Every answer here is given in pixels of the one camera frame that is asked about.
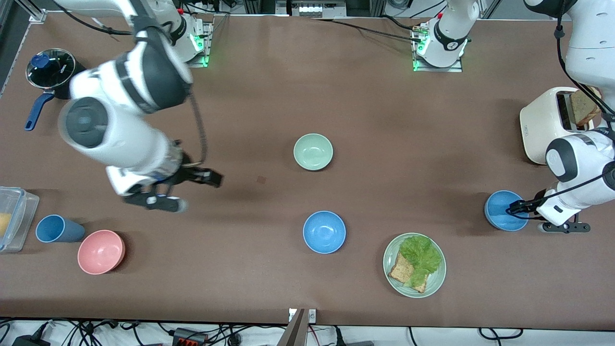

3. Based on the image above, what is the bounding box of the green lettuce leaf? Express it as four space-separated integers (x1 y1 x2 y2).
400 235 443 289

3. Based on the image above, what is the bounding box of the blue bowl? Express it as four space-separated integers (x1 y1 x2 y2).
484 190 529 232
303 210 347 255

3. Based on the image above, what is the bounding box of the pale green bowl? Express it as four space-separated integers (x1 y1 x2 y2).
294 133 334 172

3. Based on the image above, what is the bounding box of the brown bread slice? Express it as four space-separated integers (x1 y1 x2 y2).
388 252 428 294

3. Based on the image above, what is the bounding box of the toasted bread slice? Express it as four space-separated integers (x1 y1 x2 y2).
570 86 602 128

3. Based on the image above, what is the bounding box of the pink bowl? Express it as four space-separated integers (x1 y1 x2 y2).
77 230 126 275

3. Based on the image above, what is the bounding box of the white toaster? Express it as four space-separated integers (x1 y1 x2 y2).
519 86 603 165

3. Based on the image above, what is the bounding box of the grey control box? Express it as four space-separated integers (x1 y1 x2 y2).
291 0 346 17

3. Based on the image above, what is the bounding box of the clear plastic container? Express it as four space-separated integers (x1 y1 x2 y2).
0 186 40 254

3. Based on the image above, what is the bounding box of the blue cup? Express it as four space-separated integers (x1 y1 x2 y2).
36 214 87 244

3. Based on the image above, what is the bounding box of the black saucepan blue handle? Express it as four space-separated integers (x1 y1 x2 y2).
24 48 87 131

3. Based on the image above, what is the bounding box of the grey camera stand pole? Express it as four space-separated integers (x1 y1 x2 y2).
278 309 308 346

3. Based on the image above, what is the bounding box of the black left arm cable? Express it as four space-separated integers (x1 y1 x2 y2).
505 0 615 221

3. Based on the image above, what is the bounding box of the pale green plate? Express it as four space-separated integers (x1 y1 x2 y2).
383 233 447 299

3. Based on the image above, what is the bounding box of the black table cable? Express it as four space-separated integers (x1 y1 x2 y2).
380 14 426 33
311 18 424 44

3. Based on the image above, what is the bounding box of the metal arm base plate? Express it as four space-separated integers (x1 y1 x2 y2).
412 24 464 73
185 18 213 68

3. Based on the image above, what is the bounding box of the glass lid blue knob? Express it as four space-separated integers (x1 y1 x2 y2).
26 48 76 89

